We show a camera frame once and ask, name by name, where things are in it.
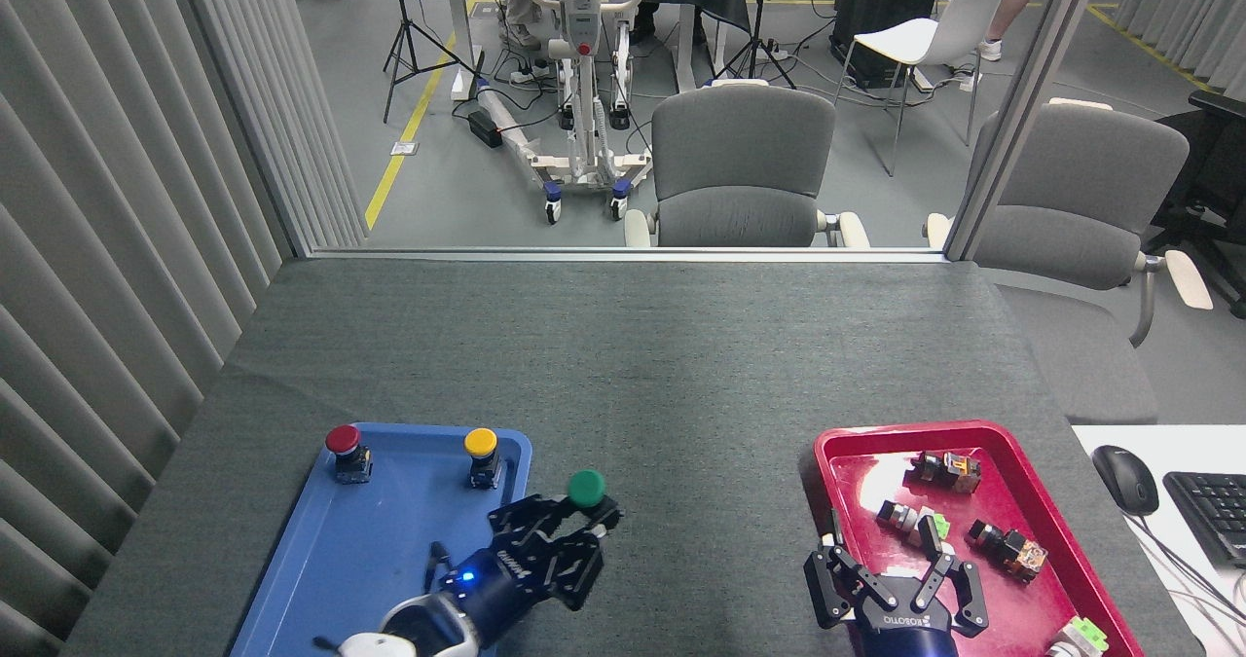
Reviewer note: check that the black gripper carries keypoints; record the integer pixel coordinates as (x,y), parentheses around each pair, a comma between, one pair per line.
(496,579)
(905,628)

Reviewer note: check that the green push button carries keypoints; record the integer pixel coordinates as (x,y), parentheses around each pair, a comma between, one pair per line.
(586,487)

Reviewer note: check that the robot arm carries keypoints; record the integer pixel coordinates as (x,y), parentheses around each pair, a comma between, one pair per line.
(428,630)

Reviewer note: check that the yellow push button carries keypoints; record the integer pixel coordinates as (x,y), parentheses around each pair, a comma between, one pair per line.
(480,441)

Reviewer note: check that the red push button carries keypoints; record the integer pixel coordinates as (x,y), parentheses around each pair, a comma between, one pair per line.
(343,439)

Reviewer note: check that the red plastic tray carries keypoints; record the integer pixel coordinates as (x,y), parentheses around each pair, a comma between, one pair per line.
(876,472)

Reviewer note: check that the blue plastic tray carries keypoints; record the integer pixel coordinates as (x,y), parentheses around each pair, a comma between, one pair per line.
(370,540)

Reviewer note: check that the black computer mouse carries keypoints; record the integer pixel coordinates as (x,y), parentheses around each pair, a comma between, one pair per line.
(1124,477)

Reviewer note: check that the black keyboard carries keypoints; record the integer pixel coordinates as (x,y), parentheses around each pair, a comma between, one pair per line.
(1212,516)

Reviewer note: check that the white desk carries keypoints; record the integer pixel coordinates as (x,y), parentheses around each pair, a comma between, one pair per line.
(1197,448)

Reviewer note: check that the black power adapter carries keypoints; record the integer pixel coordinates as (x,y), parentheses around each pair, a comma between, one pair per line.
(484,128)

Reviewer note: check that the grey office chair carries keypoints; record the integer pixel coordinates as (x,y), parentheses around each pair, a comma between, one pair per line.
(1081,200)
(740,151)

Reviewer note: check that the person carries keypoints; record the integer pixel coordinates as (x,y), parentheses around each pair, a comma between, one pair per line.
(521,34)
(1007,0)

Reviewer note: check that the black office chair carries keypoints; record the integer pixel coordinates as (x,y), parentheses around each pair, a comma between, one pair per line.
(1207,170)

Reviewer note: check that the white stand on wheels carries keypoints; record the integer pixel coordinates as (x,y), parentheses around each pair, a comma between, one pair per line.
(582,15)

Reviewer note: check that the black tripod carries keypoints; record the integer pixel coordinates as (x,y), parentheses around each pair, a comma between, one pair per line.
(400,24)
(757,44)

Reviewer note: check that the white plastic chair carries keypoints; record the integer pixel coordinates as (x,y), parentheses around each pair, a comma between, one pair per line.
(934,34)

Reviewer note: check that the green and white switch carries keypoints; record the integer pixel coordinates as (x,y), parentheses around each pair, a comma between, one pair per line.
(900,516)
(1079,636)

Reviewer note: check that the orange and black switch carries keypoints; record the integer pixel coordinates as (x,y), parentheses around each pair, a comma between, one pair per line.
(1012,550)
(949,470)

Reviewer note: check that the silver table rail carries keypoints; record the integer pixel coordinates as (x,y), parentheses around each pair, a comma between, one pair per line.
(623,253)

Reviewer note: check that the silver post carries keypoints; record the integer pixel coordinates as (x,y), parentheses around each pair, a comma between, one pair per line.
(1022,102)

